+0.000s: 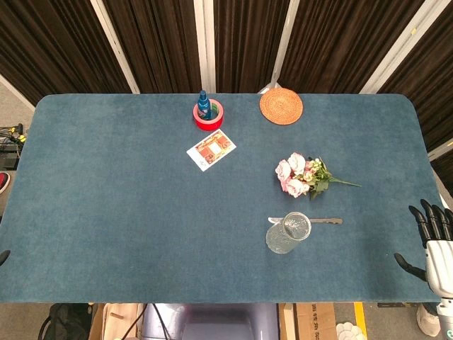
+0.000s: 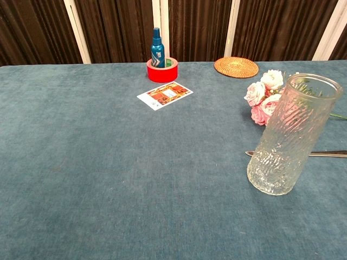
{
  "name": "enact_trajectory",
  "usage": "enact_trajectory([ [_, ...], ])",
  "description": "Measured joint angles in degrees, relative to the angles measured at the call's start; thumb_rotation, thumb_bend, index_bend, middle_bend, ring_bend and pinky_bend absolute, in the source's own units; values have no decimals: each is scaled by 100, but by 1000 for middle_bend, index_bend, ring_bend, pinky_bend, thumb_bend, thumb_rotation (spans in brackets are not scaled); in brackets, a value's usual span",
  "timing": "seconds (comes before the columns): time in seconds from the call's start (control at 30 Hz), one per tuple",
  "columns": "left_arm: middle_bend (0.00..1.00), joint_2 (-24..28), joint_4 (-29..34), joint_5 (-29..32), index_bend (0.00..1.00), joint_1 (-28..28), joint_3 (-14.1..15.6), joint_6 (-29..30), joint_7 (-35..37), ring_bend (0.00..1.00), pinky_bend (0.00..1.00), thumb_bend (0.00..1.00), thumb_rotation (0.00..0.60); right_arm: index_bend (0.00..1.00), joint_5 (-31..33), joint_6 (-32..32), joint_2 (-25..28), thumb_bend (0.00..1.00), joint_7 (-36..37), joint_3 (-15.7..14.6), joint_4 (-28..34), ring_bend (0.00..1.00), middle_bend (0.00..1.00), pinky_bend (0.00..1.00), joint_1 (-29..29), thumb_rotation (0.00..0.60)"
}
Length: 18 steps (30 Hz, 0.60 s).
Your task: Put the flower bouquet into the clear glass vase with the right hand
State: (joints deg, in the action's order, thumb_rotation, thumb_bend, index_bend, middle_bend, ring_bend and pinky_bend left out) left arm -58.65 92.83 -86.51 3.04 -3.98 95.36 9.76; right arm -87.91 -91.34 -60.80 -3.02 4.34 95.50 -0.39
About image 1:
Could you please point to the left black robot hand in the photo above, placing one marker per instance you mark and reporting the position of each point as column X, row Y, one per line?
column 4, row 255

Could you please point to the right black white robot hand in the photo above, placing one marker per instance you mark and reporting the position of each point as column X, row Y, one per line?
column 439, row 262

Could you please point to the pink artificial flower bouquet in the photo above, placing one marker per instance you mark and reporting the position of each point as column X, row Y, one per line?
column 293, row 186

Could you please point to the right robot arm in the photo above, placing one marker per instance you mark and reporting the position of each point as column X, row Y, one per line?
column 446, row 318

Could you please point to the clear textured glass vase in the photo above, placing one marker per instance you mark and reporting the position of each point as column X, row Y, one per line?
column 283, row 237

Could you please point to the white sneaker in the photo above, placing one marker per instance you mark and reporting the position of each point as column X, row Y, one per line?
column 427, row 320

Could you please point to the red shoe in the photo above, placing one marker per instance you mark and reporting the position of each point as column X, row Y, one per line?
column 3, row 182

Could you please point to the black backpack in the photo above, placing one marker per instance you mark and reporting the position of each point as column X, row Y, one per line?
column 63, row 322

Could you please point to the brown cardboard box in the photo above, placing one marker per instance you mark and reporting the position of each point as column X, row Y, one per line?
column 311, row 322

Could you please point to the blue fabric tablecloth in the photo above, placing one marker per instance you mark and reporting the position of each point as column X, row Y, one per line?
column 141, row 219

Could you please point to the dark brown curtain panel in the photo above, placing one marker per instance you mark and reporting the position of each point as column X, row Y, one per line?
column 247, row 42
column 336, row 42
column 159, row 42
column 53, row 42
column 424, row 78

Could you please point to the round woven rattan coaster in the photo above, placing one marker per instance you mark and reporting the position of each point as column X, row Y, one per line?
column 281, row 106

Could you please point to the grey robot torso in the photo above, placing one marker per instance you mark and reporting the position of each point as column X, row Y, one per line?
column 219, row 322

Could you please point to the orange white printed card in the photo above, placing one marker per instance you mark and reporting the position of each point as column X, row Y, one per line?
column 212, row 148

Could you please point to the red tape roll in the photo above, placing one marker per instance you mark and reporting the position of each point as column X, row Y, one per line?
column 209, row 124

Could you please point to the blue spray bottle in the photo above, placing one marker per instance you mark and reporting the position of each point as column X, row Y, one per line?
column 203, row 104

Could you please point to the small green object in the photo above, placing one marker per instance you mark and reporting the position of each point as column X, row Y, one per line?
column 214, row 108

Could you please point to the white frame post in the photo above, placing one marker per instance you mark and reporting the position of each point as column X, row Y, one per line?
column 400, row 49
column 115, row 46
column 204, row 46
column 440, row 150
column 285, row 39

